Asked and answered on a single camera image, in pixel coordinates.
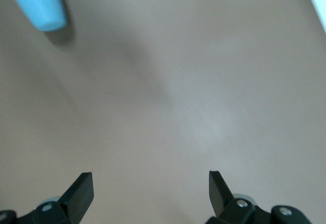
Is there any blue plastic cup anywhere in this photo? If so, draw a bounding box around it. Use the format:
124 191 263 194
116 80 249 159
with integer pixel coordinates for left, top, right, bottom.
5 0 68 33

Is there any brown table mat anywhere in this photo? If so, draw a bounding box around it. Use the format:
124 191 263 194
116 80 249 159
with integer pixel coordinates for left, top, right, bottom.
0 0 326 224

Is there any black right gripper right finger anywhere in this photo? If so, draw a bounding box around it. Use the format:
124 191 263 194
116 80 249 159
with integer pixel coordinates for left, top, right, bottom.
205 170 313 224

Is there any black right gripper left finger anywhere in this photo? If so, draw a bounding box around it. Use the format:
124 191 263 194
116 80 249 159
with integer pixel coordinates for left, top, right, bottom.
0 172 95 224

